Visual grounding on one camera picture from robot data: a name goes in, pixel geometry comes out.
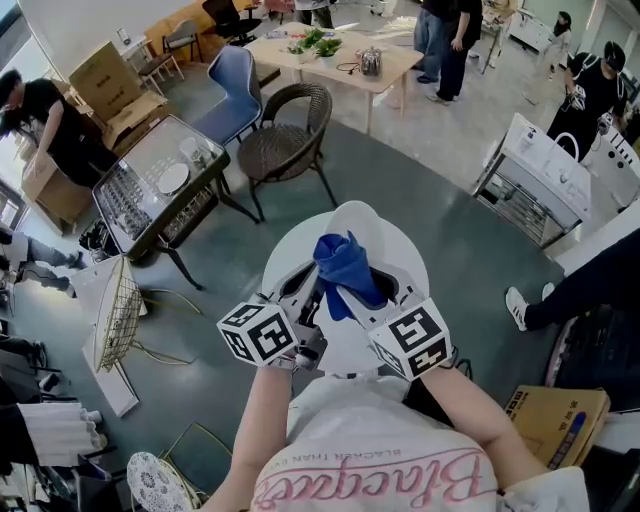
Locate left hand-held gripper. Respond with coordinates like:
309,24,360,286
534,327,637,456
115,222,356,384
216,264,330,373

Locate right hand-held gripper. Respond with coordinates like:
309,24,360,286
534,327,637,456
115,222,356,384
334,267,453,383

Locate blue cloth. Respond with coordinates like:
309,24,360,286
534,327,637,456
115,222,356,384
312,229,389,324

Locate person's right forearm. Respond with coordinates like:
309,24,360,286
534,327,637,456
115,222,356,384
418,372,547,497

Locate person's left forearm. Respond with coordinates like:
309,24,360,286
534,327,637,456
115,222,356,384
199,366,297,512

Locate white side plate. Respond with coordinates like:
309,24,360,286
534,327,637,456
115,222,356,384
157,162,192,197

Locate white round table gold legs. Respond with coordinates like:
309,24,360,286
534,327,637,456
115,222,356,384
260,207,432,376

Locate person's white printed shirt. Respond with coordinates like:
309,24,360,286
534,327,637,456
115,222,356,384
249,374,592,512

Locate brown wicker chair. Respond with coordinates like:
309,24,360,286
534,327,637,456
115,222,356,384
237,82,339,224

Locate black glass-top table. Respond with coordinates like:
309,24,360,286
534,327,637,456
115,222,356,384
91,113,261,291

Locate blue plastic chair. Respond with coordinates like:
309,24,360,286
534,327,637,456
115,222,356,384
192,44,264,147

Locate white framed panel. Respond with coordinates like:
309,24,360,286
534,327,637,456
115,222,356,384
94,367,141,419

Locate large cardboard box blue print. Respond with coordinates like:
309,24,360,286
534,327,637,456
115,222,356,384
502,383,612,471

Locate white flat board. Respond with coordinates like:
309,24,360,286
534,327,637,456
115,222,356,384
69,257,150,321

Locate black sofa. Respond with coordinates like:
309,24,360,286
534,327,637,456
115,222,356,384
544,299,640,416

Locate flattened cardboard sheet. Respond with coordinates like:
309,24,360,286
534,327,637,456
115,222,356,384
102,94,174,156

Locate steel kettle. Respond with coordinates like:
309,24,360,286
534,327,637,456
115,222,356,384
355,45,386,79

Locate floral cushion gold chair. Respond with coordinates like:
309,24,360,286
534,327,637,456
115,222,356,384
126,422,236,512

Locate light wooden table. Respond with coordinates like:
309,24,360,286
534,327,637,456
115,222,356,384
243,20,425,135

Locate green potted plant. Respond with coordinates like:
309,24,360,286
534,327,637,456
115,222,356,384
313,38,345,66
287,28,326,56

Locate white curved faucet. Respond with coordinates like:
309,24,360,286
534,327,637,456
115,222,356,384
553,132,582,164

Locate open cardboard box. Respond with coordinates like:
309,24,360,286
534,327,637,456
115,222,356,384
20,149,96,236

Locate white appliance cabinet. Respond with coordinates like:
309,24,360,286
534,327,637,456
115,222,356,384
582,129,640,212

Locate white pleated fabric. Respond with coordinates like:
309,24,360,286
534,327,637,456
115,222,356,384
17,399,104,454

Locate wooden chair grey seat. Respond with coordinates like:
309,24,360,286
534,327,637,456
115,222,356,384
162,19,207,64

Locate black office chair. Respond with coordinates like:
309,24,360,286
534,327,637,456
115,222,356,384
202,0,264,47

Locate tall cardboard box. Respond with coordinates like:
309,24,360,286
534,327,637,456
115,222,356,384
68,39,144,124

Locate tan sofa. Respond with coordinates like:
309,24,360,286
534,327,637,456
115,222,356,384
144,4,221,51

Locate white low cabinet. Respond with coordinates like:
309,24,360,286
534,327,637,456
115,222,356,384
507,7,557,52

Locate large glass window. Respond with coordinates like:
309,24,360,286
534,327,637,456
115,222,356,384
0,0,27,71

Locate gold wire chair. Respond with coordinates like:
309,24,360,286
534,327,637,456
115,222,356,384
92,254,202,374

